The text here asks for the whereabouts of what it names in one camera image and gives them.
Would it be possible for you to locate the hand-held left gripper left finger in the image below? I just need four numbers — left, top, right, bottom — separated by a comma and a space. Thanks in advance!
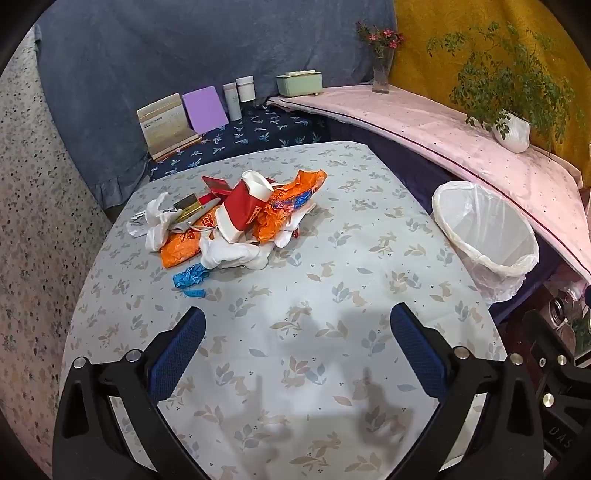
52, 306, 207, 480

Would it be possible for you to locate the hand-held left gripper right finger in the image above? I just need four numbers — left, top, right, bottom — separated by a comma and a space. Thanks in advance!
390, 302, 544, 480

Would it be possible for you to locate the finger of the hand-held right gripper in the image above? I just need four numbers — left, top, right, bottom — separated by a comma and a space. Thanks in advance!
523, 310, 591, 416

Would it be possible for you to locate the blue measuring tape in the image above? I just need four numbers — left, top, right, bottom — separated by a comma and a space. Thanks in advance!
173, 263, 211, 298

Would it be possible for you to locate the orange plastic bag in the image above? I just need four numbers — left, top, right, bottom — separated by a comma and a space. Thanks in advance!
160, 215, 218, 269

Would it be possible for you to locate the white tissue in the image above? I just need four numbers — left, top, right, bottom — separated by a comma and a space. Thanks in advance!
199, 230, 271, 271
128, 191, 178, 252
274, 203, 319, 247

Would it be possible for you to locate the bin with white liner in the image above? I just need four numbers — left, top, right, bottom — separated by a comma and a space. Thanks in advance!
431, 181, 540, 303

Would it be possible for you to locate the gold cigarette box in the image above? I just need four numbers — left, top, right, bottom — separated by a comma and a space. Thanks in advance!
173, 194, 206, 223

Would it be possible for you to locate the red white carton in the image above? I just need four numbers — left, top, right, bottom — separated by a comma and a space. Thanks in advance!
216, 170, 273, 243

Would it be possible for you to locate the orange wrapper with blue print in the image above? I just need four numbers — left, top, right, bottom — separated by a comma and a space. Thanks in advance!
254, 169, 328, 243

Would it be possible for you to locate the clear plastic bag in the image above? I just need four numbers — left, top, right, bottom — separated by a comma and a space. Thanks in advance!
547, 270, 589, 301

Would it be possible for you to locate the rabbit print tablecloth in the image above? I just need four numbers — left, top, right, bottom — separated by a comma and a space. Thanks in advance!
59, 141, 508, 480

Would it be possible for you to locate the dark purple cloth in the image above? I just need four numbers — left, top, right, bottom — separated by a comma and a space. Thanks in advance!
323, 115, 568, 319

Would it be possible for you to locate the speckled floral cloth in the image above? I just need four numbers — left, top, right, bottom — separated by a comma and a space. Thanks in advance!
0, 37, 112, 462

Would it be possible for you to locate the pink table cloth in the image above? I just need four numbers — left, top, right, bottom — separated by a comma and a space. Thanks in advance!
268, 84, 591, 282

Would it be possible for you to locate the open book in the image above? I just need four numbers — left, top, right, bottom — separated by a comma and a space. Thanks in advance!
137, 93, 204, 162

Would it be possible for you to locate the potted plant in white pot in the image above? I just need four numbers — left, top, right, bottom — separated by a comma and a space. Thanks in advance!
427, 21, 583, 162

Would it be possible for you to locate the navy leaf print cloth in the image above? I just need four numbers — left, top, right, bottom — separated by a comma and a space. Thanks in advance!
148, 105, 331, 182

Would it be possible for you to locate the purple notebook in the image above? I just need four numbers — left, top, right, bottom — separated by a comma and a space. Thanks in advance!
182, 86, 229, 134

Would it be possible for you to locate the white tube bottle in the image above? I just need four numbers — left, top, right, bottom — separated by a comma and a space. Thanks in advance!
223, 83, 242, 121

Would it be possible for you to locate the glass vase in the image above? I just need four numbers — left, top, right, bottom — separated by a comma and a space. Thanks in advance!
372, 48, 395, 94

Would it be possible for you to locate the green tissue box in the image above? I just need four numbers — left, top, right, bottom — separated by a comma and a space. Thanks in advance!
276, 68, 324, 97

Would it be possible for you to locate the blue backdrop cloth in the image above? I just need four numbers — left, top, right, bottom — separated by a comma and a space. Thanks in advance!
34, 0, 398, 208

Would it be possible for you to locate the pink flower sprig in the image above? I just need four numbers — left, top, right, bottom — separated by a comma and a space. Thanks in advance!
355, 21, 404, 58

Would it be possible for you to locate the mustard yellow cloth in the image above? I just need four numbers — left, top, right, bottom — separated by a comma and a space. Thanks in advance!
390, 0, 591, 185

